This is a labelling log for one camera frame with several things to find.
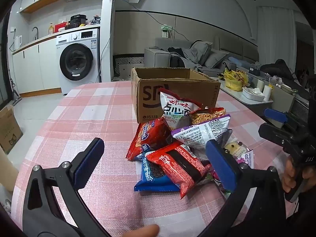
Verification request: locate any red snack packet blue label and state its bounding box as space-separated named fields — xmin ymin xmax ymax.
xmin=126 ymin=117 xmax=177 ymax=162

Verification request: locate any black pressure cooker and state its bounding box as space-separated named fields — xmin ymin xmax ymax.
xmin=70 ymin=14 xmax=88 ymax=29

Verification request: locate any brown cardboard box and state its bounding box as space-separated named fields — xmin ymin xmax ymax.
xmin=131 ymin=67 xmax=221 ymax=124

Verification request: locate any dark clothes pile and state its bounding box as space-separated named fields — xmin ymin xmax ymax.
xmin=168 ymin=46 xmax=198 ymax=70

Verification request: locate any coffee table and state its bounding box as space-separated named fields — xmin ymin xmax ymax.
xmin=218 ymin=62 xmax=309 ymax=120

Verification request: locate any white wall device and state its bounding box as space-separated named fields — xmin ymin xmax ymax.
xmin=159 ymin=25 xmax=173 ymax=39

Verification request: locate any grey sofa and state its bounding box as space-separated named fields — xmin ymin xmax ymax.
xmin=144 ymin=38 xmax=260 ymax=76

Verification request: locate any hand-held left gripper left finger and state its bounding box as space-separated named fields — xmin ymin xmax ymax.
xmin=23 ymin=138 xmax=116 ymax=237

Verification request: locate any white washing machine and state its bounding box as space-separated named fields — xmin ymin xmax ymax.
xmin=55 ymin=28 xmax=100 ymax=95

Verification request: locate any clear pastry packet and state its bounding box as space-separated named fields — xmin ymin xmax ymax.
xmin=223 ymin=138 xmax=255 ymax=171

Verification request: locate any person's right hand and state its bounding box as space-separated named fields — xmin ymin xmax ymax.
xmin=281 ymin=158 xmax=316 ymax=193

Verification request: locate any printed cardboard box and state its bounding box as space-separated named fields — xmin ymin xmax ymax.
xmin=0 ymin=105 xmax=24 ymax=155

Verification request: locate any red brick pattern snack packet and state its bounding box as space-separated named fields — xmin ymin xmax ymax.
xmin=146 ymin=142 xmax=211 ymax=199

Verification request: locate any blue cookie packet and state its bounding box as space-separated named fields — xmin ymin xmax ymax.
xmin=134 ymin=152 xmax=181 ymax=193

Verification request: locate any grey pillow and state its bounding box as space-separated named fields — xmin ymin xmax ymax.
xmin=191 ymin=41 xmax=213 ymax=63
xmin=204 ymin=49 xmax=230 ymax=69

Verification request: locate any orange noodle stick snack packet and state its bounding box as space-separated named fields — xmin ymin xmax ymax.
xmin=189 ymin=107 xmax=226 ymax=126

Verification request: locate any white food container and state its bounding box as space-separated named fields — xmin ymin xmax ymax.
xmin=242 ymin=87 xmax=266 ymax=102

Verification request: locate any black jacket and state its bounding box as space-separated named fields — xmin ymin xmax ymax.
xmin=260 ymin=59 xmax=297 ymax=79

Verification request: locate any purple and white snack packet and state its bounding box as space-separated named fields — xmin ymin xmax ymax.
xmin=171 ymin=114 xmax=231 ymax=150

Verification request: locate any person's left hand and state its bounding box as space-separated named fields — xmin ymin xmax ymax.
xmin=123 ymin=224 xmax=160 ymax=237

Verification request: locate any pink checkered tablecloth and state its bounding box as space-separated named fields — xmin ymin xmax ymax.
xmin=11 ymin=80 xmax=294 ymax=237

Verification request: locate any white kitchen cabinet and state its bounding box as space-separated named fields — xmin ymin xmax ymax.
xmin=12 ymin=38 xmax=62 ymax=98

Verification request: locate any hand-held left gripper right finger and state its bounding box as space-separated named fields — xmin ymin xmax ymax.
xmin=197 ymin=139 xmax=288 ymax=237

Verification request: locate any black patterned mat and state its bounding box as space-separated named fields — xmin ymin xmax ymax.
xmin=113 ymin=54 xmax=144 ymax=76

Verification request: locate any white snack packet red print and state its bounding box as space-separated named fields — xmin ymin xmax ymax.
xmin=158 ymin=88 xmax=205 ymax=129

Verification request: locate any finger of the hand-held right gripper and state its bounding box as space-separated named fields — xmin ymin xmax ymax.
xmin=258 ymin=123 xmax=292 ymax=153
xmin=263 ymin=108 xmax=309 ymax=134

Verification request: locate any yellow plastic bag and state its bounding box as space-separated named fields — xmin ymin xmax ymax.
xmin=223 ymin=70 xmax=248 ymax=91

